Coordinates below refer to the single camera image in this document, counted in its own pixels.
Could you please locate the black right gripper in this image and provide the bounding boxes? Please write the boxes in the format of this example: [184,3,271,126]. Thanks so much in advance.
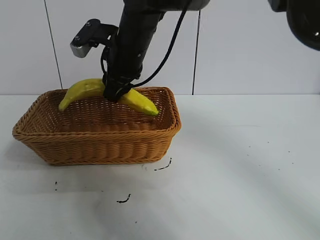
[102,0,166,100]

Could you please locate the yellow banana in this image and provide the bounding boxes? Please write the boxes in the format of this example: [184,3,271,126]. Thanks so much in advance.
[58,78,160,117]

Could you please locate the brown woven wicker basket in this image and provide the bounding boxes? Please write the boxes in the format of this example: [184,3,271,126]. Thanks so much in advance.
[12,86,182,167]

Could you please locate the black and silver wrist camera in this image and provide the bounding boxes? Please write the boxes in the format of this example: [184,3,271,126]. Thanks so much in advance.
[69,18,119,59]

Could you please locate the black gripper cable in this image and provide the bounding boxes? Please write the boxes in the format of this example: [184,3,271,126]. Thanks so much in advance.
[129,7,189,88]

